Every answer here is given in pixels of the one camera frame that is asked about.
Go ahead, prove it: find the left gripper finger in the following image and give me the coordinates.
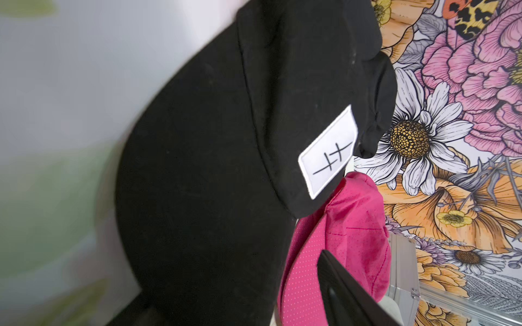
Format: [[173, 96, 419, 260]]
[[317, 250, 398, 326]]

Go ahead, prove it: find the pink cap back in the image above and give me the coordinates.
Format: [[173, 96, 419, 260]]
[[277, 172, 392, 325]]

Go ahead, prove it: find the black cap with white logo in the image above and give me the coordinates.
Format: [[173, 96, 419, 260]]
[[112, 1, 397, 325]]

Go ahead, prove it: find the silver first aid case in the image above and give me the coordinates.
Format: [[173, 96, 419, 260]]
[[386, 232, 421, 325]]

